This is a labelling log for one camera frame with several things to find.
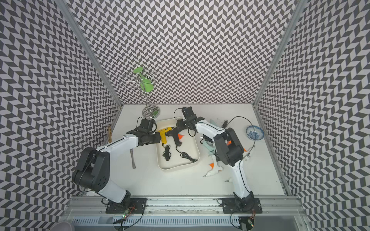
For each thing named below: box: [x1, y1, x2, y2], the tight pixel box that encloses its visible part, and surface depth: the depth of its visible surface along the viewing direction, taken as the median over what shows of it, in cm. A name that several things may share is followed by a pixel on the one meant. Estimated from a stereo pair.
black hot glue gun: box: [165, 127, 183, 147], surface depth 99 cm
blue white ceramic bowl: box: [246, 125, 265, 142], surface depth 100 cm
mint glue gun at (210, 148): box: [202, 140, 216, 157], surface depth 95 cm
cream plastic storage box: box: [156, 117, 200, 171], surface depth 93 cm
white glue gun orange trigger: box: [202, 154, 224, 178], surface depth 86 cm
